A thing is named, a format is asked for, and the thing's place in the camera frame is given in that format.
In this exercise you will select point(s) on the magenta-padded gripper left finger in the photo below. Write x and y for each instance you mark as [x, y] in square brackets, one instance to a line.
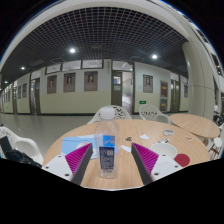
[59, 165]

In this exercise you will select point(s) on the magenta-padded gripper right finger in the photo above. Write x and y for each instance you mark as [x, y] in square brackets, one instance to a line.
[163, 166]

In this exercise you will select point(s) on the clear plastic water bottle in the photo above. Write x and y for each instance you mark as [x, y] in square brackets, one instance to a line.
[106, 146]

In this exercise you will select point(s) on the white paper cup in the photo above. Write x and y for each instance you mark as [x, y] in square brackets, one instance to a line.
[165, 150]

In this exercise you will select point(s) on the flat round red coaster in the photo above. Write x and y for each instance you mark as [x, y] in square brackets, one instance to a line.
[182, 160]

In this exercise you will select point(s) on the blue printed paper sheet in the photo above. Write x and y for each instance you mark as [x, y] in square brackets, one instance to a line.
[71, 143]

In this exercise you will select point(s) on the dark patterned sticker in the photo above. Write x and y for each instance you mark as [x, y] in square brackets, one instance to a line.
[163, 141]

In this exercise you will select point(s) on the small printed card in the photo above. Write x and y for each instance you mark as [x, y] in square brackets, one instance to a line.
[168, 132]

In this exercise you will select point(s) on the white cloud sticker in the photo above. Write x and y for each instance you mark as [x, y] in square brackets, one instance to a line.
[144, 137]

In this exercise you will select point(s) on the black bag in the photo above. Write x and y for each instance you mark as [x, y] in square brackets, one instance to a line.
[16, 156]

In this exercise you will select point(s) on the small dark sticker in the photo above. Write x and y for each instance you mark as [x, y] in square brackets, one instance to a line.
[128, 138]

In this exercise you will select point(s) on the round wooden side table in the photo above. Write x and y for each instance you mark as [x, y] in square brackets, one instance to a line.
[195, 124]

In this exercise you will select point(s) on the white chair with wooden legs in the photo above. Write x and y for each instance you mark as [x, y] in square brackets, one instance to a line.
[218, 143]

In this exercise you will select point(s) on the green exit sign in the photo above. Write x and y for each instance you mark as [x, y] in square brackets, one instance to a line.
[142, 102]

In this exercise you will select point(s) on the person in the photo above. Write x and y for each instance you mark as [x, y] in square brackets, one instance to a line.
[216, 108]

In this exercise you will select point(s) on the dark green door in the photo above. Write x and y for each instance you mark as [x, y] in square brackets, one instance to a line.
[116, 93]

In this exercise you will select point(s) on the ceiling lights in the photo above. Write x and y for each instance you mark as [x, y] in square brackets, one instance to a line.
[72, 50]

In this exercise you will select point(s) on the red wall notice board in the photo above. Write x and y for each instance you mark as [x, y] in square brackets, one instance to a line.
[164, 90]

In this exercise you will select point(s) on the framed wall portraits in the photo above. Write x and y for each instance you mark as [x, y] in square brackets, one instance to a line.
[90, 81]

